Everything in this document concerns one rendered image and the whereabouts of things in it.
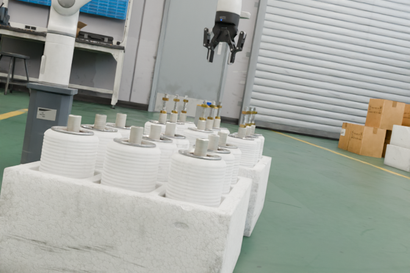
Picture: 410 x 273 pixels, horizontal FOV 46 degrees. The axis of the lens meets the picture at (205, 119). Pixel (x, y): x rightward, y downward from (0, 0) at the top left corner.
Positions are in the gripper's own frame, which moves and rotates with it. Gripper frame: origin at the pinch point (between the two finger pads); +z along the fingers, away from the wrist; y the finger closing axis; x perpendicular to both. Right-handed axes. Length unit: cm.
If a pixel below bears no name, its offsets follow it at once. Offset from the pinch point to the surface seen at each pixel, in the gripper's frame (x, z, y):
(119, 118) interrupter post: -45.8, 19.8, 0.8
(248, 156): -10.7, 26.4, 18.8
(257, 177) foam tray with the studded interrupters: -13.7, 30.7, 23.5
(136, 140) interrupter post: -64, 21, 20
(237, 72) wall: 480, -24, -216
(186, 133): -15.7, 23.0, 1.3
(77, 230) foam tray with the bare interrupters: -73, 36, 17
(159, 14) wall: 408, -83, -312
